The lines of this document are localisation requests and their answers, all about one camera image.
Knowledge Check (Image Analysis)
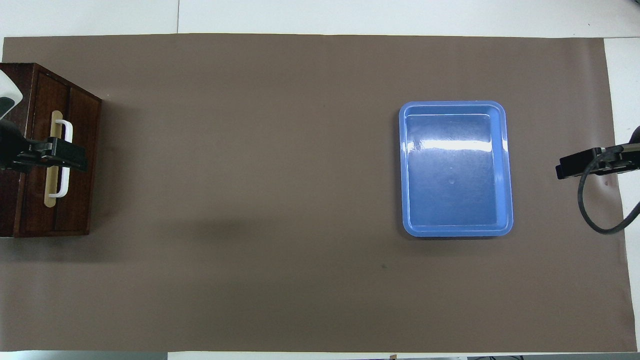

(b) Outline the dark wooden cabinet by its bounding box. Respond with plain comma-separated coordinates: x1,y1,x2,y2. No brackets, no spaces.
0,62,103,239

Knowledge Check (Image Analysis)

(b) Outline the tan handle backing plate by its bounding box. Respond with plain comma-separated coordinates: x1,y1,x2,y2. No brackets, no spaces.
44,110,63,208

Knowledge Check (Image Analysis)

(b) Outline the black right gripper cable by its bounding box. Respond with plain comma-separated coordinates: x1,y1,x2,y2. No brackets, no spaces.
577,147,640,235

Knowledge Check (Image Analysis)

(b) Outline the brown table mat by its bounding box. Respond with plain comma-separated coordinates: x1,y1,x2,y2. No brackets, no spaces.
1,33,639,353

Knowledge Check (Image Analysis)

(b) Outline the white drawer handle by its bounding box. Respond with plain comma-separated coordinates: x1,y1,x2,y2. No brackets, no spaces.
48,119,74,199

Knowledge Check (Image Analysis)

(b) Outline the wooden drawer with dark front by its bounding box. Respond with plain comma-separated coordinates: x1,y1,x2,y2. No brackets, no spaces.
21,69,72,236

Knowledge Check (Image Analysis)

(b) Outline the blue plastic tray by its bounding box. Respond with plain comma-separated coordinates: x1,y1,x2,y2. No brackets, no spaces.
398,100,515,238

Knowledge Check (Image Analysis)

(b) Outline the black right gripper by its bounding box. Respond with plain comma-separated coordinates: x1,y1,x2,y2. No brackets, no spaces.
556,125,640,180

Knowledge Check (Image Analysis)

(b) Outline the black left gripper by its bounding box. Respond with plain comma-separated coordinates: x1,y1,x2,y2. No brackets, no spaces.
0,120,88,173

